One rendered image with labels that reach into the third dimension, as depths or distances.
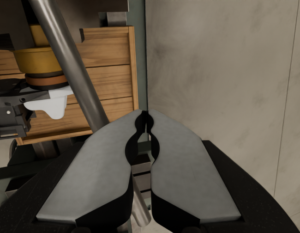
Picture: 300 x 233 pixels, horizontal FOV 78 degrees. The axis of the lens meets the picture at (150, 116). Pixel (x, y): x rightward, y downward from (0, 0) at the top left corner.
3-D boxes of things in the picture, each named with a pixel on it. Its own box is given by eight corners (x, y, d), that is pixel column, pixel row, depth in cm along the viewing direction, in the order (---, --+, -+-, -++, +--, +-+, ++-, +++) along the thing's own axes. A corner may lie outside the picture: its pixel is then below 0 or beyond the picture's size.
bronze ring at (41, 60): (-15, 26, 23) (14, 95, 27) (67, 23, 25) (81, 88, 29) (12, 22, 31) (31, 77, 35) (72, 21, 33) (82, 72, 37)
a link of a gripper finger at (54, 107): (86, 111, 36) (33, 117, 34) (81, 81, 33) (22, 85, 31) (86, 119, 33) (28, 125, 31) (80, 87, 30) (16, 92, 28)
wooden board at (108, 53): (-24, 31, 43) (-34, 32, 39) (131, 25, 51) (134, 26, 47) (22, 137, 57) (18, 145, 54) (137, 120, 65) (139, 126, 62)
